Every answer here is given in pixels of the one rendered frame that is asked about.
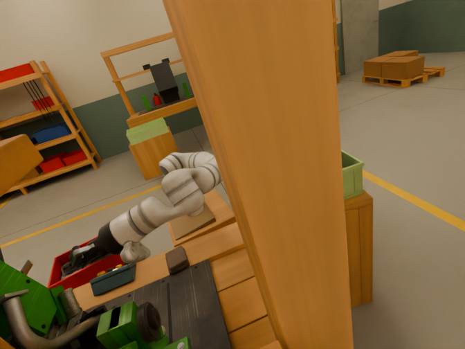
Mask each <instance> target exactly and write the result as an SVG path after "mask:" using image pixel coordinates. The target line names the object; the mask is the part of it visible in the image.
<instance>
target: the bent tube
mask: <svg viewBox="0 0 465 349"><path fill-rule="evenodd" d="M28 292H29V291H28V289H25V290H21V291H18V292H13V293H9V294H4V295H3V296H1V297H0V305H2V306H3V308H4V312H5V314H6V318H7V322H8V325H9V328H10V332H11V334H12V336H13V338H14V340H15V341H16V342H17V343H18V344H19V345H20V346H21V347H22V348H23V349H62V348H64V347H65V346H67V345H69V344H70V343H71V342H73V341H75V340H76V339H77V338H79V337H81V336H82V335H83V334H85V333H86V332H88V331H89V330H90V329H92V328H94V327H95V326H96V325H98V324H99V320H100V315H101V314H102V313H100V312H98V313H97V314H95V315H93V316H92V317H90V318H88V319H87V320H85V321H83V322H81V323H80V324H78V325H77V326H75V327H74V328H71V329H70V330H68V331H67V332H65V333H64V334H61V335H60V336H58V337H56V338H54V339H45V338H42V337H40V336H38V335H36V334H35V333H34V332H33V331H32V330H31V329H30V326H29V324H28V322H27V320H26V315H25V313H24V309H23V307H22V304H21V300H20V298H21V297H22V296H23V295H25V294H27V293H28Z"/></svg>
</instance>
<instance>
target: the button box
mask: <svg viewBox="0 0 465 349"><path fill-rule="evenodd" d="M135 277H136V263H135V262H133V263H128V264H127V265H125V266H124V267H123V266H121V267H119V268H116V270H111V271H108V273H106V274H105V275H104V274H101V275H100V276H98V277H97V278H94V279H92V280H90V284H91V288H92V291H93V295H94V296H97V295H99V294H102V293H104V292H107V291H109V290H111V289H114V288H116V287H119V286H121V285H124V284H125V283H128V282H131V281H133V280H134V279H135Z"/></svg>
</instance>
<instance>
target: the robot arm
mask: <svg viewBox="0 0 465 349"><path fill-rule="evenodd" d="M158 165H159V168H160V170H161V172H162V173H163V175H164V176H165V177H164V178H163V180H162V184H161V187H162V189H163V191H164V193H165V194H166V195H167V197H168V199H169V200H170V201H171V203H172V205H174V208H170V207H167V206H166V205H164V204H163V203H162V202H161V201H160V200H158V199H157V198H155V197H148V198H147V199H144V200H143V201H142V202H140V203H139V204H137V205H136V206H134V207H133V208H131V209H129V210H128V211H125V212H124V213H122V214H120V215H119V216H117V217H116V218H114V219H113V220H111V221H110V222H108V223H107V224H105V225H104V226H102V227H101V228H100V230H99V232H98V237H97V239H93V240H91V241H90V242H89V243H88V244H87V245H86V246H85V247H82V248H80V247H79V246H74V247H73V248H72V249H71V252H70V255H69V259H70V262H68V263H67V264H65V265H64V266H63V267H62V268H61V270H62V273H63V275H64V276H67V275H70V274H72V273H73V272H74V271H76V270H78V269H79V268H80V267H85V266H87V265H88V264H89V263H90V265H91V264H93V263H95V262H97V261H99V260H102V259H104V258H106V257H108V256H111V255H113V254H114V255H119V254H120V257H121V259H122V261H123V262H124V263H133V262H139V261H142V260H145V259H146V258H148V257H149V256H150V250H149V249H148V248H147V247H146V246H144V245H143V244H142V243H141V242H140V240H142V239H143V238H144V237H145V236H146V235H147V234H149V233H151V232H152V231H153V230H155V229H157V228H158V227H159V226H161V225H162V224H164V223H166V222H168V221H170V220H173V219H175V218H178V217H182V216H184V215H188V216H190V217H195V216H197V215H199V214H201V213H202V212H203V210H204V206H203V203H204V201H205V197H204V195H203V194H206V193H208V192H209V191H211V190H212V189H213V188H214V187H216V186H217V185H219V184H220V183H221V181H222V178H221V174H220V171H219V168H218V165H217V162H216V159H215V156H214V155H212V154H211V153H209V152H193V153H178V152H174V153H171V154H169V155H168V156H167V157H165V158H164V159H163V160H162V161H160V162H159V164H158Z"/></svg>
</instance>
